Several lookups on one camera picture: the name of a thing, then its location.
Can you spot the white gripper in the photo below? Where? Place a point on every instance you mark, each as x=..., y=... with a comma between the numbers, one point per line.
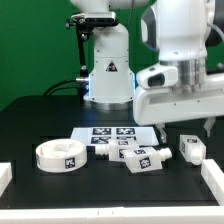
x=161, y=105

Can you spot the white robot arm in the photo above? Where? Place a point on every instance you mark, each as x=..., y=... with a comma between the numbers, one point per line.
x=177, y=87

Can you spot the white marker sheet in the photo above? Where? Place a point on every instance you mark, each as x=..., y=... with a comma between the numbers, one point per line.
x=101, y=135

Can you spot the white front fence bar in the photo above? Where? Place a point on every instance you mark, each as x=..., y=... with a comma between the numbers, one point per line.
x=120, y=215

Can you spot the white left fence bar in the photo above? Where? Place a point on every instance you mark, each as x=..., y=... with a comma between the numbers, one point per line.
x=5, y=176

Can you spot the camera on black stand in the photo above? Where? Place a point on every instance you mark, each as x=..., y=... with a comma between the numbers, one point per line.
x=87, y=30

